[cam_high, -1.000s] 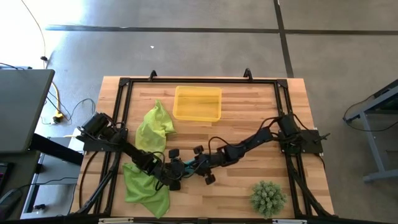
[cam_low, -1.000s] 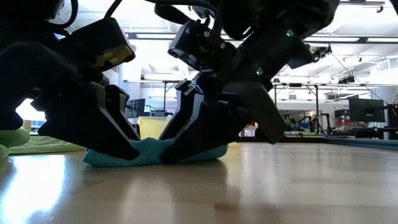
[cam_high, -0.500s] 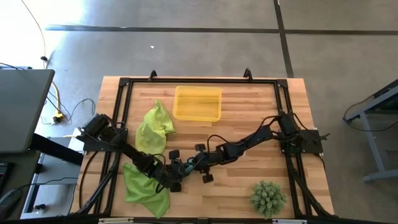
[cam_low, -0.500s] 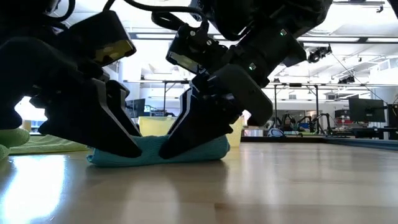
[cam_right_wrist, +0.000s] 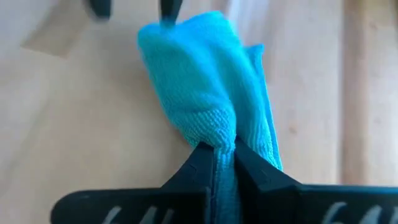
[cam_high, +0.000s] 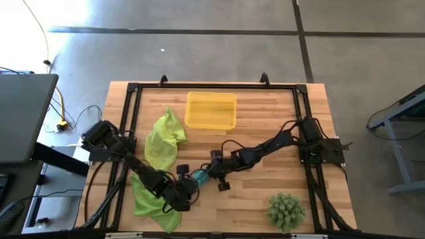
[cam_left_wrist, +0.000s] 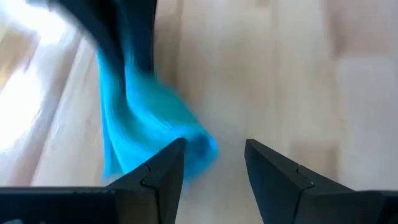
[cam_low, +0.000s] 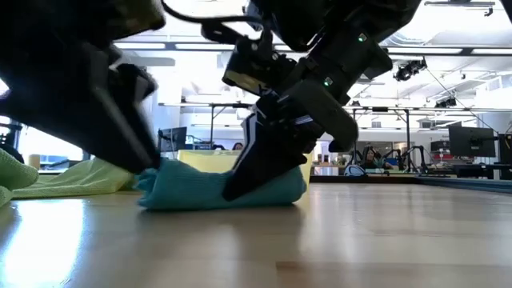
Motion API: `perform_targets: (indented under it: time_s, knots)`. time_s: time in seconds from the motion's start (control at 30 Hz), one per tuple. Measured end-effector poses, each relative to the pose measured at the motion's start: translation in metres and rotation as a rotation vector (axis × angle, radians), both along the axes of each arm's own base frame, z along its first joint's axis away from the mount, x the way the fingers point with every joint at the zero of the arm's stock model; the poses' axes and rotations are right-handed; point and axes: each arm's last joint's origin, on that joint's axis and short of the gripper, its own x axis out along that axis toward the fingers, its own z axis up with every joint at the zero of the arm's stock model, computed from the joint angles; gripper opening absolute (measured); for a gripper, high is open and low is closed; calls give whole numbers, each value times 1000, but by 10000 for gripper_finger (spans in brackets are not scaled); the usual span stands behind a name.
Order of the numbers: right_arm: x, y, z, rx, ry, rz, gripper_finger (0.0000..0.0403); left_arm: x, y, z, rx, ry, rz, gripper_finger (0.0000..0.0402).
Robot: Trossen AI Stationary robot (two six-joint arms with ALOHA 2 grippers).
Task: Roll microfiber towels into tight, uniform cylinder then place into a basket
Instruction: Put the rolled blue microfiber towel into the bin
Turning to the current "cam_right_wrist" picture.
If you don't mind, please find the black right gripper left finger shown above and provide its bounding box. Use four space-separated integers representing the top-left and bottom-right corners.
51 142 215 224

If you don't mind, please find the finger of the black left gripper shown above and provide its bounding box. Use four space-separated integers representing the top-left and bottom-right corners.
88 0 112 19
159 0 184 24

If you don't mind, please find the teal microfiber towel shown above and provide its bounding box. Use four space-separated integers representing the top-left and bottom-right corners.
137 11 284 224

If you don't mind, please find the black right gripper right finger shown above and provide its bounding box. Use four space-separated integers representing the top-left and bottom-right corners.
234 136 398 224

